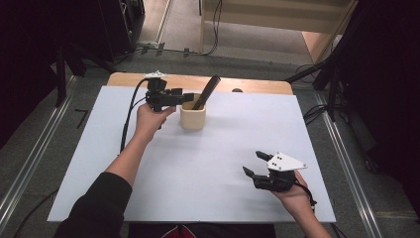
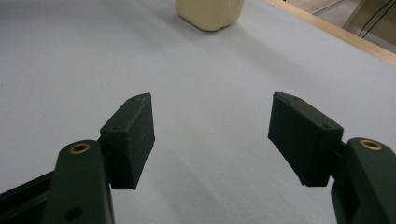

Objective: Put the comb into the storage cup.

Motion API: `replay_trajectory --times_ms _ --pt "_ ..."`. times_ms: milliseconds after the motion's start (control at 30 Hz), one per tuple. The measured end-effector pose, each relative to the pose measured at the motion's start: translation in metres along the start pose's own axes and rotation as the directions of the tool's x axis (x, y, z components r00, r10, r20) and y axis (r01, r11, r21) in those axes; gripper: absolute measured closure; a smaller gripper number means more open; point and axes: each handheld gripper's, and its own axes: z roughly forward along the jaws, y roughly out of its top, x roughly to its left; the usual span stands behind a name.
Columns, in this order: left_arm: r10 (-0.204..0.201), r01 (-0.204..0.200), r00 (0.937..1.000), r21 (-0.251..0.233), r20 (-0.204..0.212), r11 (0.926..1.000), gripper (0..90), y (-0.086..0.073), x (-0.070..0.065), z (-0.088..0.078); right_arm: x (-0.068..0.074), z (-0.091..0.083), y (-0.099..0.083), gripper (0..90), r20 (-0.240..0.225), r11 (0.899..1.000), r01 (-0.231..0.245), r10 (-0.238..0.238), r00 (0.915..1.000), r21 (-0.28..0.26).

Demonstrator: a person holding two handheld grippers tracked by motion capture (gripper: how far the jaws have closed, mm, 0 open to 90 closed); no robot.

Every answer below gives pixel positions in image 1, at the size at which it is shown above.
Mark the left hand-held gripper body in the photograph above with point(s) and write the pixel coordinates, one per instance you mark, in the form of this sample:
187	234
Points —
158	94

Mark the person's dark and red clothing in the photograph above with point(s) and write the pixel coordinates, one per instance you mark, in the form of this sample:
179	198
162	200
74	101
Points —
204	231

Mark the person's right hand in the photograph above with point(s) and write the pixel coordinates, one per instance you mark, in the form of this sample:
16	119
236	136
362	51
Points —
294	196

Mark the beige square cup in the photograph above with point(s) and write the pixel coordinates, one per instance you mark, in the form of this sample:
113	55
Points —
192	117

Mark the dark equipment cabinet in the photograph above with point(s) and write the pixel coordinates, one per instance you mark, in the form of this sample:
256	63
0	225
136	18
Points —
122	26

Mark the black metal stand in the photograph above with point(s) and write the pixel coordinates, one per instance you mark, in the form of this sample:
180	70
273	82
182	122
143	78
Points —
61	76
333	82

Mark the white table mat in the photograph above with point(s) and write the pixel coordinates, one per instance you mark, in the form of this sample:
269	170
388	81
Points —
204	172

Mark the person's left hand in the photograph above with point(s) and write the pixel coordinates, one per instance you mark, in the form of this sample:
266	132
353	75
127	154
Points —
150	120

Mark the black comb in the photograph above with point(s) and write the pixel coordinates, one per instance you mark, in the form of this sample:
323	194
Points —
206	92

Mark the aluminium floor rail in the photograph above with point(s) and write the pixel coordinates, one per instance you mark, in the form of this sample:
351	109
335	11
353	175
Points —
36	145
350	165

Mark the light wooden furniture frame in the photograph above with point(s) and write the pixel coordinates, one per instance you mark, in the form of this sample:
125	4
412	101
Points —
280	15

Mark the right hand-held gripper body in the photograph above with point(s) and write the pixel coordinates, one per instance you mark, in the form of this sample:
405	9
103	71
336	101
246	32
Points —
280	175

